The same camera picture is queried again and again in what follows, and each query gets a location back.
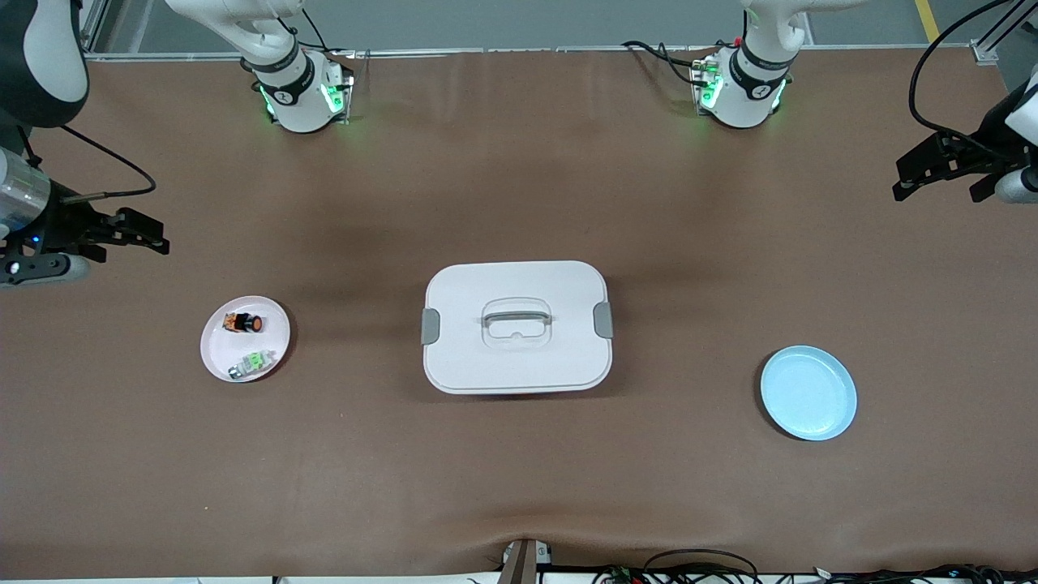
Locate pink plate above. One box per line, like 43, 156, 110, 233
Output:
199, 295, 293, 384

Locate light blue plate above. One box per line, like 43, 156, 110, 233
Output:
760, 345, 859, 442

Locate white lidded storage box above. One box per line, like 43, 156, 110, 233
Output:
420, 260, 615, 396

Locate brown table mat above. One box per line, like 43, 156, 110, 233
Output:
0, 47, 1038, 581

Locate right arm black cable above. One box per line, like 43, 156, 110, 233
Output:
20, 126, 157, 204

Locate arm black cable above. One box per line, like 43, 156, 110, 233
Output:
20, 126, 157, 204
908, 0, 1010, 159

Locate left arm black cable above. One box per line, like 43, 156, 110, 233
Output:
908, 0, 1010, 159

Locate aluminium frame profile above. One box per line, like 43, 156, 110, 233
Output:
969, 0, 1038, 70
77, 0, 114, 62

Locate green push-button switch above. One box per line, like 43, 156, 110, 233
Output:
227, 349, 277, 380

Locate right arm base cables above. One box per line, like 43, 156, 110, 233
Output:
280, 8, 358, 62

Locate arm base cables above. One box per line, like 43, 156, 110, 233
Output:
280, 8, 358, 62
623, 39, 714, 86

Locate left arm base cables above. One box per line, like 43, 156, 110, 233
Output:
623, 39, 714, 86

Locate black cable bundle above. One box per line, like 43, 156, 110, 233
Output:
592, 550, 1038, 584

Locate metal table edge bracket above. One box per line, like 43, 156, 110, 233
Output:
496, 538, 554, 584

